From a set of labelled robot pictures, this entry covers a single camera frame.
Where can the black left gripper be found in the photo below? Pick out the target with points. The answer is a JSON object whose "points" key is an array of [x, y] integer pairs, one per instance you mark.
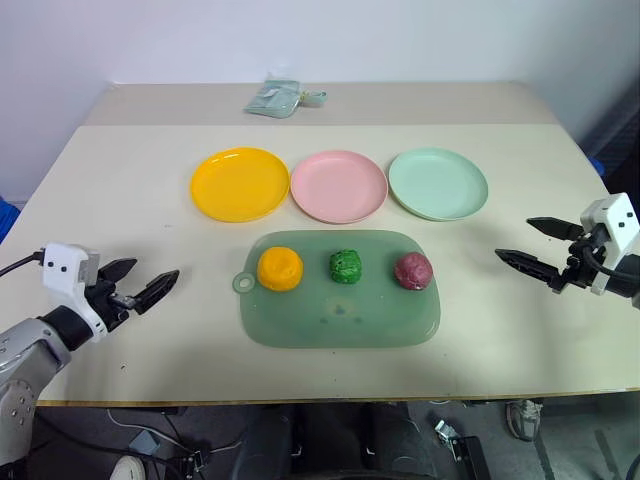
{"points": [[107, 302]]}

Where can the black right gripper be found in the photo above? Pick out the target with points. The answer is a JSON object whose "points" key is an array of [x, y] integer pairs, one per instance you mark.
{"points": [[582, 265]]}

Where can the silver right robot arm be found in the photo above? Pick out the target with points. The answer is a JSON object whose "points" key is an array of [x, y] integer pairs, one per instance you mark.
{"points": [[627, 285]]}

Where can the light green plastic plate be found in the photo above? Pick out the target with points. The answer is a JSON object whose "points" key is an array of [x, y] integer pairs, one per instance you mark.
{"points": [[438, 183]]}

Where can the dark red toy fruit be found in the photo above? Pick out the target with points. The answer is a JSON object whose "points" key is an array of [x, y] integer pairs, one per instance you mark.
{"points": [[413, 271]]}

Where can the yellow plastic plate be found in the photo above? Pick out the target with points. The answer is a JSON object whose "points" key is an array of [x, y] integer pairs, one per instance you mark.
{"points": [[240, 183]]}

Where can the orange toy fruit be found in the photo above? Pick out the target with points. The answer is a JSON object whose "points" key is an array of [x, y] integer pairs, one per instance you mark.
{"points": [[280, 269]]}

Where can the green toy vegetable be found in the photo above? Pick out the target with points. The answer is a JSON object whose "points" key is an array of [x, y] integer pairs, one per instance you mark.
{"points": [[345, 267]]}

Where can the pink plastic plate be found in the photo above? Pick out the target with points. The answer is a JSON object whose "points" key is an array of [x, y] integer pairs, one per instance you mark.
{"points": [[339, 186]]}

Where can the dark ribbed case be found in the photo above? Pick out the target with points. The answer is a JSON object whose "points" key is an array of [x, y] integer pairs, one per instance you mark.
{"points": [[622, 145]]}

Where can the blue crate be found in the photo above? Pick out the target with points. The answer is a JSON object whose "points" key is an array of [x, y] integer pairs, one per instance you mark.
{"points": [[7, 220]]}

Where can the grey foot pedal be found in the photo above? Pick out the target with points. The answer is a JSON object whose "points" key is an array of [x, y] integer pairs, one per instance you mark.
{"points": [[146, 442]]}

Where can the grey mesh shoe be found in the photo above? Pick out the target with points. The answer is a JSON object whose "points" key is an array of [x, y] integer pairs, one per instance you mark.
{"points": [[524, 419]]}

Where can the white shoe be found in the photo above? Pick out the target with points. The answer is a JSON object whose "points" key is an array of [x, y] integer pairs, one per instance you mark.
{"points": [[127, 465]]}

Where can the translucent green cutting board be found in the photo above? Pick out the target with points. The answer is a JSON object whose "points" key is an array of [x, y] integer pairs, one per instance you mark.
{"points": [[345, 315]]}

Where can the silver metal clamp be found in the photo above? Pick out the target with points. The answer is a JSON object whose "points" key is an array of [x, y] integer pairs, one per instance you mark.
{"points": [[447, 434]]}

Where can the teal zip pouch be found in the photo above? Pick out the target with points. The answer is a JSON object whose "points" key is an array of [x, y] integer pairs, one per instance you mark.
{"points": [[272, 99]]}

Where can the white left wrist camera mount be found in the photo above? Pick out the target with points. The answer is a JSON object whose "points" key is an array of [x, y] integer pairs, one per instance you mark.
{"points": [[62, 270]]}

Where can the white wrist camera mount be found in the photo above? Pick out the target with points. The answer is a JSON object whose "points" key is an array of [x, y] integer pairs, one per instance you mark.
{"points": [[62, 270], [617, 220]]}

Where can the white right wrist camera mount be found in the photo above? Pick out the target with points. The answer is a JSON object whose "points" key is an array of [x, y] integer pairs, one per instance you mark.
{"points": [[617, 220]]}

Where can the black metal bracket with screws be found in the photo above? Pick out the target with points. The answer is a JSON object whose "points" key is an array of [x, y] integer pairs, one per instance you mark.
{"points": [[470, 457]]}

